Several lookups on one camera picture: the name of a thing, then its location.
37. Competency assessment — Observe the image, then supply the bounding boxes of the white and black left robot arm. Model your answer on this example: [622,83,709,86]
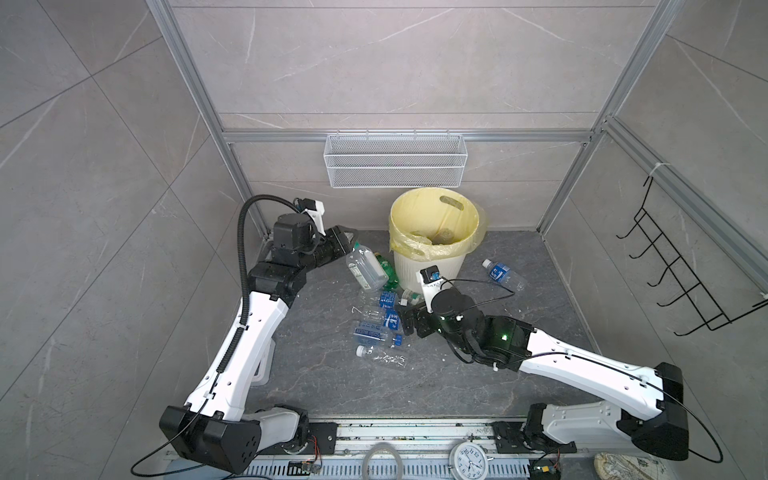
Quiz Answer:
[159,194,357,476]

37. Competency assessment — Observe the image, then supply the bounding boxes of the clear bottle blue cap bottom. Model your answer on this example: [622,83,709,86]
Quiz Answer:
[351,320,403,348]

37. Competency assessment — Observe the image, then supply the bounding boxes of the black wire hook rack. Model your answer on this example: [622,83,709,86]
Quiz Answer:
[615,175,767,338]

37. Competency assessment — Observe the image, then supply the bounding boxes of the crushed clear bottle white cap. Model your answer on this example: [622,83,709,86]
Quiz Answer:
[355,345,408,370]

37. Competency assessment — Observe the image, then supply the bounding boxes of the clear tall bottle white cap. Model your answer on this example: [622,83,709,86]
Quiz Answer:
[346,242,389,291]

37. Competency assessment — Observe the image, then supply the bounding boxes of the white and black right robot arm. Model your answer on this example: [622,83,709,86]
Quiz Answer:
[396,289,695,461]

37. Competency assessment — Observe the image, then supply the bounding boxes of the green bottle near bin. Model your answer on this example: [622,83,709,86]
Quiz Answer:
[375,252,399,291]

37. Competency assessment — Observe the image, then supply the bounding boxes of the white bin with yellow bag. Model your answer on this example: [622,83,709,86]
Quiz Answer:
[389,187,488,293]

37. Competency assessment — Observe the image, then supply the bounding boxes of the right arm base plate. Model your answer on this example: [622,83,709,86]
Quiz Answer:
[490,421,577,454]

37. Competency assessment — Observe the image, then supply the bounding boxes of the white wire mesh basket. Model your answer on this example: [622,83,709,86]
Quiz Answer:
[323,133,468,189]

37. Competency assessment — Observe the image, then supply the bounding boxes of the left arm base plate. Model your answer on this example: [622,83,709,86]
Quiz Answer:
[257,422,339,456]

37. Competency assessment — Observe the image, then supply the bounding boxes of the white analog clock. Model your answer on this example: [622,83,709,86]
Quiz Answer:
[449,441,489,480]

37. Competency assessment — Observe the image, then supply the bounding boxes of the clear tube loop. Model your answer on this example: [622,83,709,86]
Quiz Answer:
[361,442,405,480]

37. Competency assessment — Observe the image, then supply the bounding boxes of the blue label bottle white cap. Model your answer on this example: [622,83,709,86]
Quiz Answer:
[378,291,397,309]

